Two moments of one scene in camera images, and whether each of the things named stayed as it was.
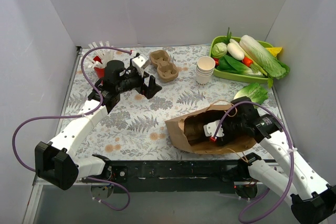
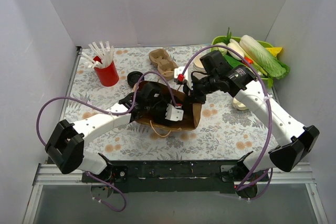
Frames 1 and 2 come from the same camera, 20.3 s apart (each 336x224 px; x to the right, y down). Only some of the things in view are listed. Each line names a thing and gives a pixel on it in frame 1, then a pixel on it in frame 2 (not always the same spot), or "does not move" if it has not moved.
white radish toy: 234,50 does not move
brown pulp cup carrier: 167,71 does not move
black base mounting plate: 171,176 does not move
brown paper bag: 177,127 to 192,110
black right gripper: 220,140 to 195,92
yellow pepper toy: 274,50 does not move
